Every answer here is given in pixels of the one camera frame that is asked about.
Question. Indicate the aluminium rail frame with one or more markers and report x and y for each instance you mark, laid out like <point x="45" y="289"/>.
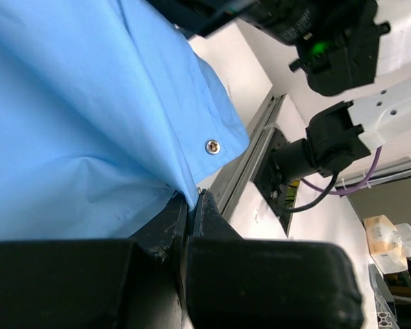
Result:
<point x="231" y="180"/>

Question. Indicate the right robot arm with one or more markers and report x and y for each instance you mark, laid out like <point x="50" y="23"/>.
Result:
<point x="341" y="45"/>

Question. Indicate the light blue zip jacket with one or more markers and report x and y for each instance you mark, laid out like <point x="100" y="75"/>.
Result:
<point x="106" y="112"/>

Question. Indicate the tissue pack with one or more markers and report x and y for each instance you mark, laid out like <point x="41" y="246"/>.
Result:
<point x="385" y="245"/>

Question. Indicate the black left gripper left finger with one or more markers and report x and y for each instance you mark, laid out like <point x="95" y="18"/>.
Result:
<point x="94" y="283"/>

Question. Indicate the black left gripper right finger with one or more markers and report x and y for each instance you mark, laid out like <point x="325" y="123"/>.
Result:
<point x="232" y="282"/>

